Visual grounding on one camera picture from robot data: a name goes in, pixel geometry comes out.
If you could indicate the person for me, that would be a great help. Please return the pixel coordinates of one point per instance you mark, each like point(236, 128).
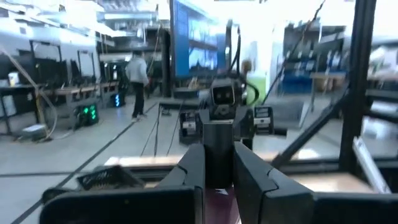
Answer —
point(136, 71)

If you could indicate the large blue display screen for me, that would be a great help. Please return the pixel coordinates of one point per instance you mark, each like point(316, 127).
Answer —
point(199, 37)

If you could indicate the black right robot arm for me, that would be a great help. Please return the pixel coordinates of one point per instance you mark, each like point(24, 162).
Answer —
point(238, 53)

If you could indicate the black plastic lattice basket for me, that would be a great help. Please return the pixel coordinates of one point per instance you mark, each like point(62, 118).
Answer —
point(105, 179)

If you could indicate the shelving rack blue bins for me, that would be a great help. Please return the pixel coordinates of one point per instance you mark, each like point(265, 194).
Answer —
point(298, 81)

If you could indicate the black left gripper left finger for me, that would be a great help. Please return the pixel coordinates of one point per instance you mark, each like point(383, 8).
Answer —
point(189, 168)

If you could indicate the black aluminium table frame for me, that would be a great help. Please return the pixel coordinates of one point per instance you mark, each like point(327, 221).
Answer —
point(357, 93)

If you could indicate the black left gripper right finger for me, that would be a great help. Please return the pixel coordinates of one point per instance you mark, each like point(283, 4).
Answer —
point(255, 186)

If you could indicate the white box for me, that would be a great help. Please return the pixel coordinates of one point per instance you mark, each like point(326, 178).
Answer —
point(33, 129)

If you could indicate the black computer blue lights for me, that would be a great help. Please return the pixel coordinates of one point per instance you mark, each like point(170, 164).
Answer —
point(117, 100)

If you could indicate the white light bar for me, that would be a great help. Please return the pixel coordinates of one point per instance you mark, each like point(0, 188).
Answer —
point(371, 168)

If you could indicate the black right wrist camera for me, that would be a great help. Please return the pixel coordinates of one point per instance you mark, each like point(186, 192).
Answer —
point(223, 95)

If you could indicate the black computer green lights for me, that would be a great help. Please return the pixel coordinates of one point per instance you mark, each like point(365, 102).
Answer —
point(87, 113)

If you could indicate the wooden workbench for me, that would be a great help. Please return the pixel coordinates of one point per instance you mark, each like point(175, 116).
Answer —
point(71, 91)

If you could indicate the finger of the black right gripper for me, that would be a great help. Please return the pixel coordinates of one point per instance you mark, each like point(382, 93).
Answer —
point(201, 133)
point(244, 133)

